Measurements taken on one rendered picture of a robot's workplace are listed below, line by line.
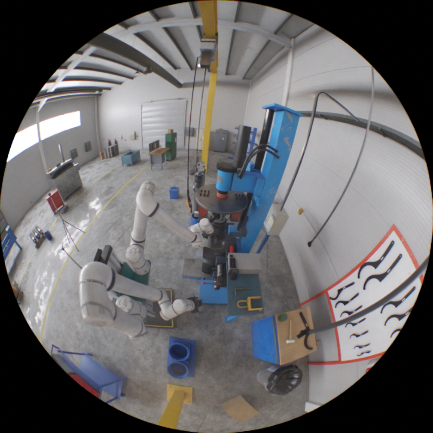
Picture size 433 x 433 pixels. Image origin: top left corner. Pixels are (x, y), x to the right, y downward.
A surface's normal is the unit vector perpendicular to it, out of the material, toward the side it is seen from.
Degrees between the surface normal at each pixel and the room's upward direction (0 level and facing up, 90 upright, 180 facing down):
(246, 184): 90
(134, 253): 12
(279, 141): 90
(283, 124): 90
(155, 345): 0
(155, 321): 0
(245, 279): 0
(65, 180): 90
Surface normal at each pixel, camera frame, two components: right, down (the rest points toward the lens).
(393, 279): -0.99, -0.10
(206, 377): 0.11, -0.76
